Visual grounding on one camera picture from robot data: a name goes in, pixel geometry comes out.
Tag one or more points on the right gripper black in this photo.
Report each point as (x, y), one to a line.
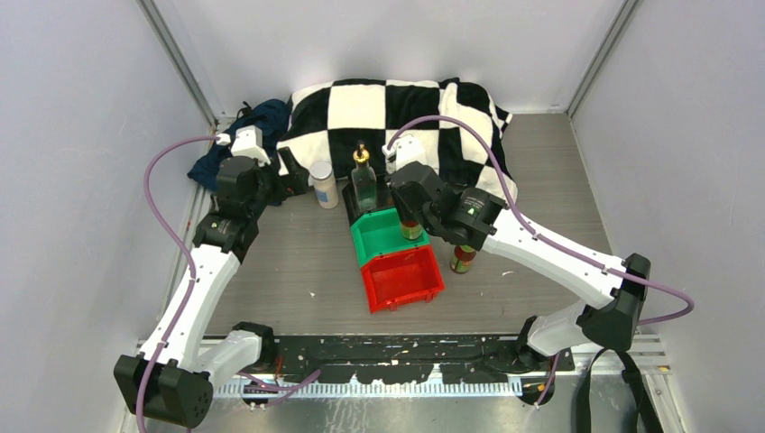
(403, 212)

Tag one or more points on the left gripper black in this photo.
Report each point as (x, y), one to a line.
(293, 183)

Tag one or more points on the yellow-capped sauce bottle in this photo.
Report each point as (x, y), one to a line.
(411, 228)
(462, 259)

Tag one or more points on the gold-top clear glass bottle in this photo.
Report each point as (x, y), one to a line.
(364, 179)

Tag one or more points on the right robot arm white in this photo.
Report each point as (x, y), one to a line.
(610, 299)

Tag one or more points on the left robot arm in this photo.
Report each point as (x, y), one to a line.
(170, 379)

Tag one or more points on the silver-lid spice jar left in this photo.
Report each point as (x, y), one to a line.
(322, 179)

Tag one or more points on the dark blue cloth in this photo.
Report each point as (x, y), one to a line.
(271, 117)

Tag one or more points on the black white checkered blanket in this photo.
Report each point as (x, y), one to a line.
(464, 147)

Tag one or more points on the red plastic bin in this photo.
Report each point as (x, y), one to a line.
(400, 278)

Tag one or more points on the black plastic bin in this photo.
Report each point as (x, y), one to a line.
(384, 200)

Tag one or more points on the green plastic bin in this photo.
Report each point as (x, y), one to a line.
(379, 233)

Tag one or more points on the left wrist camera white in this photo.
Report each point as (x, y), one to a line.
(247, 142)

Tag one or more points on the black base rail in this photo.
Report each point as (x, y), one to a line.
(402, 359)

